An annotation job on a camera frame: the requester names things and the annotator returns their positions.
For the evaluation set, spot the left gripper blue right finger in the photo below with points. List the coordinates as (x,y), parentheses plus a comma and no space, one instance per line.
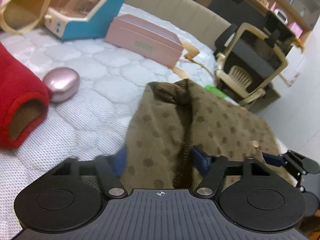
(212,170)

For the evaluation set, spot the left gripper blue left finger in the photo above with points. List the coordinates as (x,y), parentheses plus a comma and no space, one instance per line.
(109,169)

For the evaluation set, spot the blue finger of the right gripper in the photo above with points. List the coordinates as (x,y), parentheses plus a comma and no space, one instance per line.
(274,160)

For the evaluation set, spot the brown polka dot corduroy garment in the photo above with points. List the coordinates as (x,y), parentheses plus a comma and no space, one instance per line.
(174,117)

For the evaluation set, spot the white quilted mattress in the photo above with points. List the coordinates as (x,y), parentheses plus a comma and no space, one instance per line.
(92,122)

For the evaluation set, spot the pink metallic oval case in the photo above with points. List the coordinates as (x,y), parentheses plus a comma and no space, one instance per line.
(62,83)

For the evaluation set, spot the beige and black office chair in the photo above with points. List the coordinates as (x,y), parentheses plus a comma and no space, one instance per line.
(248,59)

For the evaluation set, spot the red fabric garment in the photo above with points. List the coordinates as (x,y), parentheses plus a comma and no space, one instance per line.
(24,101)

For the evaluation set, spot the pink rectangular box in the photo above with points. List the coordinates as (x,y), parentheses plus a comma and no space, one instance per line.
(145,38)

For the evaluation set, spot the blue and cream toy case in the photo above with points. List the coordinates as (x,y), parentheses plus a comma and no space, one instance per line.
(81,19)

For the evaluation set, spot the beige upholstered bed headboard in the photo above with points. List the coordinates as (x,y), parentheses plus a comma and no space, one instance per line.
(188,15)

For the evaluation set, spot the yellow cloth tote bag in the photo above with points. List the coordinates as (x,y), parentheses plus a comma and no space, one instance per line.
(21,16)

